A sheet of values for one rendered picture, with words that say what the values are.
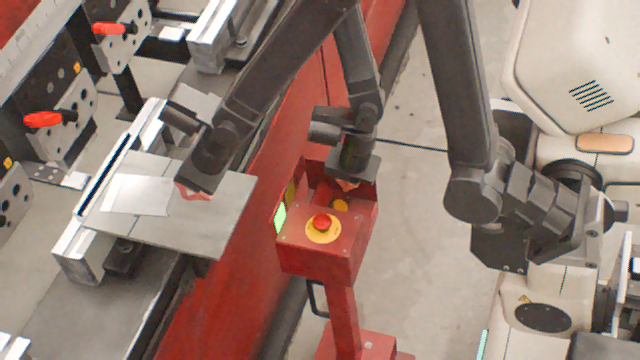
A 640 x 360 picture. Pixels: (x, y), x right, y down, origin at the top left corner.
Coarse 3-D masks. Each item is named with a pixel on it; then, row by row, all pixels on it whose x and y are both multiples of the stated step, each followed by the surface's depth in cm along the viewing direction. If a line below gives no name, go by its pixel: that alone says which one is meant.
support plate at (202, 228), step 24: (120, 168) 150; (144, 168) 149; (168, 168) 148; (192, 192) 144; (216, 192) 144; (240, 192) 143; (96, 216) 143; (120, 216) 143; (144, 216) 142; (192, 216) 141; (216, 216) 140; (240, 216) 141; (144, 240) 139; (168, 240) 138; (192, 240) 138; (216, 240) 137
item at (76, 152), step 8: (88, 128) 140; (96, 128) 142; (80, 136) 138; (88, 136) 140; (96, 136) 144; (72, 144) 136; (80, 144) 139; (88, 144) 142; (72, 152) 137; (80, 152) 139; (64, 160) 135; (72, 160) 137; (80, 160) 141; (64, 168) 137; (72, 168) 139
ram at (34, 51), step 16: (0, 0) 109; (16, 0) 112; (32, 0) 115; (80, 0) 126; (0, 16) 110; (16, 16) 113; (64, 16) 123; (0, 32) 110; (16, 32) 114; (48, 32) 120; (0, 48) 111; (32, 48) 117; (16, 64) 115; (32, 64) 118; (16, 80) 115; (0, 96) 113
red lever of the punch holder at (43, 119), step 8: (48, 112) 119; (56, 112) 123; (64, 112) 122; (72, 112) 122; (24, 120) 115; (32, 120) 115; (40, 120) 116; (48, 120) 117; (56, 120) 119; (64, 120) 123; (72, 120) 122
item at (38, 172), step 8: (16, 160) 152; (24, 160) 153; (24, 168) 152; (32, 168) 152; (40, 168) 151; (48, 168) 151; (56, 168) 151; (32, 176) 150; (40, 176) 150; (48, 176) 150; (56, 176) 150; (64, 176) 149; (72, 176) 149; (80, 176) 149; (88, 176) 149; (56, 184) 149; (64, 184) 148; (72, 184) 148; (80, 184) 148
